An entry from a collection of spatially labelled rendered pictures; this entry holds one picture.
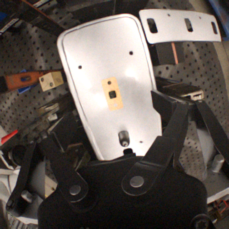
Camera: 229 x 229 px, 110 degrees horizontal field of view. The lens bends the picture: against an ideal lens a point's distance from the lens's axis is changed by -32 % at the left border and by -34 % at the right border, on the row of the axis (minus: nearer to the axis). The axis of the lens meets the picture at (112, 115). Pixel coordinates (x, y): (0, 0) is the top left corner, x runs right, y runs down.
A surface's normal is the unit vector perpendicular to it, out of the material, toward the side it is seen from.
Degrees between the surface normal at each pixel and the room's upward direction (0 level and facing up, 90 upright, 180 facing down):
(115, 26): 0
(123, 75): 0
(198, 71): 0
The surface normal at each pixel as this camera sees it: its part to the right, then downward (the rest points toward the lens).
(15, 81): 0.97, -0.24
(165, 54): 0.01, 0.37
